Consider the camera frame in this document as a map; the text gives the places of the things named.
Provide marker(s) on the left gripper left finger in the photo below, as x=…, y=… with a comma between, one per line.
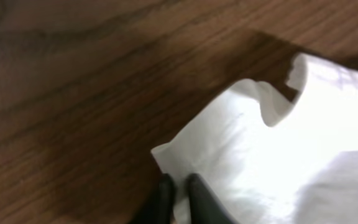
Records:
x=158, y=207

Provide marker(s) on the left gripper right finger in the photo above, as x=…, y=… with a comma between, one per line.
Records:
x=204, y=208

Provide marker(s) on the white t-shirt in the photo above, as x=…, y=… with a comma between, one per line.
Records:
x=270, y=160

